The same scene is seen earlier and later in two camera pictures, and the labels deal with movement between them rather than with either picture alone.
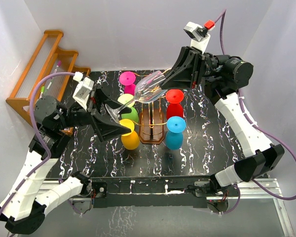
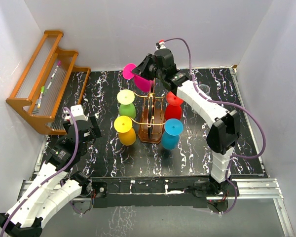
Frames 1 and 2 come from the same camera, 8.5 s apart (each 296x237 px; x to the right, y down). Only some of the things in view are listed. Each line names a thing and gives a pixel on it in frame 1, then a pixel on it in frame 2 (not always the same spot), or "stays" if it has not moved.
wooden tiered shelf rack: (50, 59) stays
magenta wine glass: (128, 78) -> (143, 84)
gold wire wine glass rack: (151, 122) stays
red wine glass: (174, 98) stays
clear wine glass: (146, 90) -> (205, 89)
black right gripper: (187, 55) -> (138, 70)
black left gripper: (105, 128) -> (94, 132)
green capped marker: (42, 91) stays
